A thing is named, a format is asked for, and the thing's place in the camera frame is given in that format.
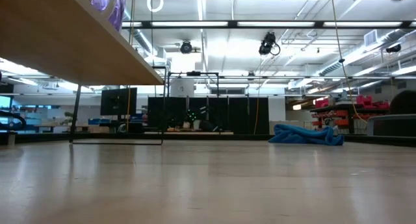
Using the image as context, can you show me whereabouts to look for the purple faceted plastic tumbler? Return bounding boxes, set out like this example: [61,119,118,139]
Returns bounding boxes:
[90,0,127,32]

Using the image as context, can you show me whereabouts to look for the wooden shelf with black legs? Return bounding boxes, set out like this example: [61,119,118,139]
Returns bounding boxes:
[0,0,168,146]

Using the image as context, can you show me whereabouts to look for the background robot station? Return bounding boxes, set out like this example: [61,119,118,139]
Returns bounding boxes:
[166,71,222,133]

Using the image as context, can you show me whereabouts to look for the black partition panels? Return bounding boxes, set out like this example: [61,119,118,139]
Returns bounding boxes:
[147,96,270,136]

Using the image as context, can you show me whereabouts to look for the black monitor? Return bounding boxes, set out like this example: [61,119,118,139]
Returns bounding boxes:
[99,87,138,116]

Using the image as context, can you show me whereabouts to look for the blue cloth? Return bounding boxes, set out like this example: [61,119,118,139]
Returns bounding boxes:
[268,123,345,147]

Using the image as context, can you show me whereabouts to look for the rack with red bins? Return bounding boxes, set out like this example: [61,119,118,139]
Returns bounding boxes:
[309,93,390,135]

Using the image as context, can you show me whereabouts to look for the grey chair back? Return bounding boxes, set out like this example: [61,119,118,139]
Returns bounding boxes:
[366,114,416,137]

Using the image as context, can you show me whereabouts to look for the person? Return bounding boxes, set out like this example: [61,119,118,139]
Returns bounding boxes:
[389,90,416,116]

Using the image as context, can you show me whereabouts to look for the round black ceiling camera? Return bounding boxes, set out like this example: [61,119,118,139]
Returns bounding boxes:
[179,40,194,55]

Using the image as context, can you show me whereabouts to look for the black ceiling camera with cable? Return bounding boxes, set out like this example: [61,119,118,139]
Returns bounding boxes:
[258,31,281,56]

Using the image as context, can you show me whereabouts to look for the yellow cable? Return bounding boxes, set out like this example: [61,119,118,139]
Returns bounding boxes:
[330,0,368,124]

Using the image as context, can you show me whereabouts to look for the black table frame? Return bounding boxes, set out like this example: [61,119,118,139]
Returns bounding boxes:
[0,131,416,148]

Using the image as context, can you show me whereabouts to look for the dark curved cable sleeve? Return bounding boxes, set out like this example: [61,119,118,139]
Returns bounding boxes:
[0,110,27,131]

